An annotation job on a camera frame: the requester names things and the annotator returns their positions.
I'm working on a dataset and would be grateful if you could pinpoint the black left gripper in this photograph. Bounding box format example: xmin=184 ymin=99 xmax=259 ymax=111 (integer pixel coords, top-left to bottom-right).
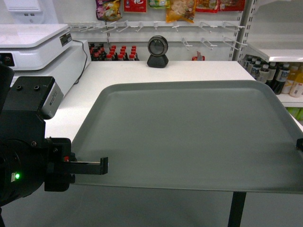
xmin=44 ymin=138 xmax=108 ymax=192

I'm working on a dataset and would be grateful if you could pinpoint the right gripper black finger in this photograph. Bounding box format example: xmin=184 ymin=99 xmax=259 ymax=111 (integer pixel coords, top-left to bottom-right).
xmin=296 ymin=138 xmax=303 ymax=151

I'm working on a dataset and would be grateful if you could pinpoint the grey rectangular serving tray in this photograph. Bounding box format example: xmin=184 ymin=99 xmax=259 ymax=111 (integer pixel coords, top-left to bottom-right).
xmin=72 ymin=80 xmax=303 ymax=193

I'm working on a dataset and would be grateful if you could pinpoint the white checkout counter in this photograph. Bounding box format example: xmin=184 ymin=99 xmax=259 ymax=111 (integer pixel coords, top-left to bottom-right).
xmin=44 ymin=60 xmax=303 ymax=152

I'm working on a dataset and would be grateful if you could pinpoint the red spout pouch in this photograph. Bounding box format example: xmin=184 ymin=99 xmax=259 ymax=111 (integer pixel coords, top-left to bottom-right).
xmin=192 ymin=51 xmax=205 ymax=61

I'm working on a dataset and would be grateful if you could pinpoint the black barcode scanner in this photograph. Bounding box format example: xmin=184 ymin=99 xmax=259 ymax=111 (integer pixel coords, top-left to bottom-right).
xmin=147 ymin=35 xmax=169 ymax=68

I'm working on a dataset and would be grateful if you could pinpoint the white cash register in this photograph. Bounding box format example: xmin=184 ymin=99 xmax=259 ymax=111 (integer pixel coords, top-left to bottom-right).
xmin=0 ymin=24 xmax=91 ymax=95

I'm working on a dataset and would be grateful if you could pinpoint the purple snack bag hanging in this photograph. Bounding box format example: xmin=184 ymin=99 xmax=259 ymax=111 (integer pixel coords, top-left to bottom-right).
xmin=96 ymin=0 xmax=122 ymax=22

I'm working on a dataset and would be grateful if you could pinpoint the red snack bag right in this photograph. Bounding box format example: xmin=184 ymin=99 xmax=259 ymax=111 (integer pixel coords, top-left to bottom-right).
xmin=196 ymin=0 xmax=219 ymax=13

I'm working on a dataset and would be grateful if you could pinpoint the red snack bag with character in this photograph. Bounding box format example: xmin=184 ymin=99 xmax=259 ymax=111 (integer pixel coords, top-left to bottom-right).
xmin=124 ymin=0 xmax=147 ymax=13

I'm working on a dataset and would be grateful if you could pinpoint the green snack bag hanging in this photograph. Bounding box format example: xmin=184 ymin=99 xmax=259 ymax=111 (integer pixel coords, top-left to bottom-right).
xmin=148 ymin=0 xmax=170 ymax=9

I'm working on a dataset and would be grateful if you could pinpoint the yellow snack bag hanging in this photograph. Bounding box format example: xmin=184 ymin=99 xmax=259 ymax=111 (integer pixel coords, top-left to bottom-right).
xmin=166 ymin=0 xmax=196 ymax=23

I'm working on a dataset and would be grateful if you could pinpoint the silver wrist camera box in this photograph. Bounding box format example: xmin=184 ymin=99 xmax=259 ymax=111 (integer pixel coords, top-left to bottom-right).
xmin=36 ymin=76 xmax=64 ymax=120

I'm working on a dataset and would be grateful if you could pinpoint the black power cable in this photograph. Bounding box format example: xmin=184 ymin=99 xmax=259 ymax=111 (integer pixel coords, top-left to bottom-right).
xmin=72 ymin=39 xmax=89 ymax=85

